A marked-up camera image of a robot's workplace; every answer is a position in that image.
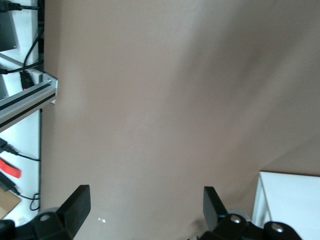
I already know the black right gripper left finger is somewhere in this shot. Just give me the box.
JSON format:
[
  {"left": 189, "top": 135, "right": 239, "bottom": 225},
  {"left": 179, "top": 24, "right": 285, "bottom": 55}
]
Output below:
[{"left": 33, "top": 184, "right": 91, "bottom": 240}]

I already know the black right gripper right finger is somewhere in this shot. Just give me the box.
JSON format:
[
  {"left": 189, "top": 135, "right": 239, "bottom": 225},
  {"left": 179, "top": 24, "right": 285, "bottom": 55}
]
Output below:
[{"left": 199, "top": 186, "right": 261, "bottom": 240}]

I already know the white drawer cabinet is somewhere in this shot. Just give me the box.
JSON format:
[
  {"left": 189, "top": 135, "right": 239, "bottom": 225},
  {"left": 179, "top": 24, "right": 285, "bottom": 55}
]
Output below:
[{"left": 251, "top": 171, "right": 320, "bottom": 240}]

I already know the brown cardboard piece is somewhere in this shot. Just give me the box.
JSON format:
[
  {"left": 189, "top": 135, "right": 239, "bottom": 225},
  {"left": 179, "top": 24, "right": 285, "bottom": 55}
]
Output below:
[{"left": 0, "top": 187, "right": 22, "bottom": 221}]

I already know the aluminium profile bar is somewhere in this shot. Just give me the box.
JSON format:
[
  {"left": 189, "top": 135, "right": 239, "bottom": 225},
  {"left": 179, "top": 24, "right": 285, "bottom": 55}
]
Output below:
[{"left": 0, "top": 79, "right": 57, "bottom": 131}]

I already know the circuit board with red LED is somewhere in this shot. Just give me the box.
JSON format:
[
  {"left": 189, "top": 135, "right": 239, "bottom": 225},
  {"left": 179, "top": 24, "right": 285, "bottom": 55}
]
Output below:
[{"left": 19, "top": 70, "right": 34, "bottom": 91}]

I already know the dark device box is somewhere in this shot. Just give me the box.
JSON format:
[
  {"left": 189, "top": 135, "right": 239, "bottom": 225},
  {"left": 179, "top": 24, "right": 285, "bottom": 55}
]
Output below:
[{"left": 0, "top": 9, "right": 18, "bottom": 53}]

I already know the black thin cable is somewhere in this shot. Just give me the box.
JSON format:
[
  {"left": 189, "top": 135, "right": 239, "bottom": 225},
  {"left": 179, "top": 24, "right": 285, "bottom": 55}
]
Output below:
[{"left": 0, "top": 139, "right": 41, "bottom": 162}]

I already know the red strap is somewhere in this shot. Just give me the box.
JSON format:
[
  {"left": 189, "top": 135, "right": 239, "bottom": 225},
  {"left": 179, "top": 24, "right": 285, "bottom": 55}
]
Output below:
[{"left": 0, "top": 157, "right": 23, "bottom": 179}]

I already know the white profile end bracket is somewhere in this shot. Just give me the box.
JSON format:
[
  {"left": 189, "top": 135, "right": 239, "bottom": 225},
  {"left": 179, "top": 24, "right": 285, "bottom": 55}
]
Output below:
[{"left": 39, "top": 72, "right": 59, "bottom": 105}]

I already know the black power cable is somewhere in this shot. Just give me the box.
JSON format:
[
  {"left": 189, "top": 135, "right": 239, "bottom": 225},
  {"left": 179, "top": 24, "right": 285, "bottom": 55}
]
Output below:
[{"left": 0, "top": 32, "right": 44, "bottom": 75}]

